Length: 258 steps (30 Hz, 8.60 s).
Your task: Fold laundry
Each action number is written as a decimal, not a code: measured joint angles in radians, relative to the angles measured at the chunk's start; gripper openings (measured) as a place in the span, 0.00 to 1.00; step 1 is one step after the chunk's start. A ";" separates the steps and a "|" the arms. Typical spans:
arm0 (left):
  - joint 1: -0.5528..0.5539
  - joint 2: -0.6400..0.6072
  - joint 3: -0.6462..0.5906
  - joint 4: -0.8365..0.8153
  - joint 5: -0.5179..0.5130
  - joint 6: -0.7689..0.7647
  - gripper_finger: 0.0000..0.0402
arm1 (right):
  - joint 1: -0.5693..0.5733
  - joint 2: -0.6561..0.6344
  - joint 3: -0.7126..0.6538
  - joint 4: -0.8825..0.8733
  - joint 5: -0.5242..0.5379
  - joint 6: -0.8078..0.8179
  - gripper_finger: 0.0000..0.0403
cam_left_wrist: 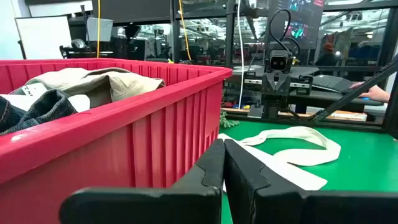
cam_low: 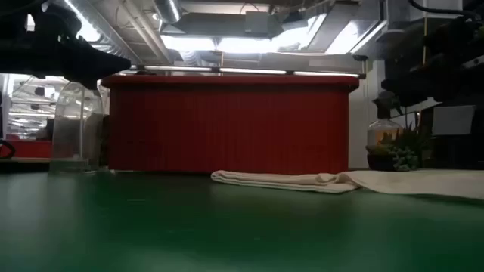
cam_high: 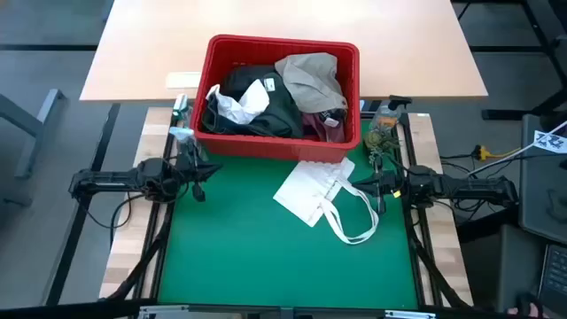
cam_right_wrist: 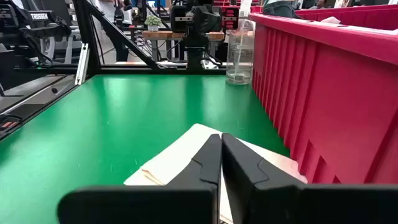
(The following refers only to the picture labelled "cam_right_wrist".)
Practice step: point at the red plastic laundry basket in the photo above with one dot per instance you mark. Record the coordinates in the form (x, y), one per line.
(342, 93)

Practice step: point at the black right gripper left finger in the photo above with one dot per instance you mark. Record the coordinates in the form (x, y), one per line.
(186, 202)

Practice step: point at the wooden workbench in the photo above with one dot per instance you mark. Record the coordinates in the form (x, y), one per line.
(161, 35)

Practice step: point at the green table mat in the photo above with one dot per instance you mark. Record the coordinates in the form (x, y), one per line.
(93, 140)

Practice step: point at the small potted plant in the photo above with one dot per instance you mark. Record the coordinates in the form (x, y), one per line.
(153, 21)

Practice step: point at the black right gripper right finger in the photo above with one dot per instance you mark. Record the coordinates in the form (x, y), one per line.
(264, 199)

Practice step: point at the clear spray bottle white trigger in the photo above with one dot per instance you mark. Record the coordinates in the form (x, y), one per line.
(239, 53)

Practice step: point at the black aluminium table frame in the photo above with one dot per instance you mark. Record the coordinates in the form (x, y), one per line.
(85, 31)

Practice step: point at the cream tote bag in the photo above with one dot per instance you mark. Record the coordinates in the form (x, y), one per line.
(174, 158)

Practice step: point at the silver metal bracket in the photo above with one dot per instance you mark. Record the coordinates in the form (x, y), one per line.
(82, 65)

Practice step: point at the person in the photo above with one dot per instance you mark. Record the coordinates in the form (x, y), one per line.
(280, 9)
(107, 11)

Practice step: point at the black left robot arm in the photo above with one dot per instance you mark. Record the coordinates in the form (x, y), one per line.
(199, 21)

